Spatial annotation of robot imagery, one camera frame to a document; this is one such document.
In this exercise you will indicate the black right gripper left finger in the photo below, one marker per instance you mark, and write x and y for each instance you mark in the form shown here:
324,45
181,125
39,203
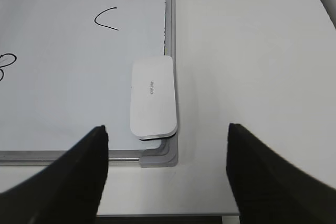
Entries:
67,191

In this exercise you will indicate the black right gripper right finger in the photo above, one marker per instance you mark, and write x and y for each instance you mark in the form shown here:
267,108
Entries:
268,189

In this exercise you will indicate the white whiteboard eraser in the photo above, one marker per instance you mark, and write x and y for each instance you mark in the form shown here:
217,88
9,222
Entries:
153,112

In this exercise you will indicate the white framed whiteboard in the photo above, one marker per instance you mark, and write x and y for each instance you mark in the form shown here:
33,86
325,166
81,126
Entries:
66,67

